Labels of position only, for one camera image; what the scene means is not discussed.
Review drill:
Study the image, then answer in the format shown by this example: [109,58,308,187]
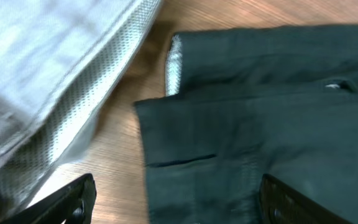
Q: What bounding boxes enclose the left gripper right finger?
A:
[259,174,351,224]

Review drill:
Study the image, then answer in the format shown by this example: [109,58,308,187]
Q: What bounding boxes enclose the folded grey shorts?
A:
[0,0,162,221]

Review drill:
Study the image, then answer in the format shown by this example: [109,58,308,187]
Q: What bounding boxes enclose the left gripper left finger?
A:
[1,173,97,224]

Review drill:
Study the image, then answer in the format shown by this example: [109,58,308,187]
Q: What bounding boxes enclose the black shorts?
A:
[135,24,358,223]

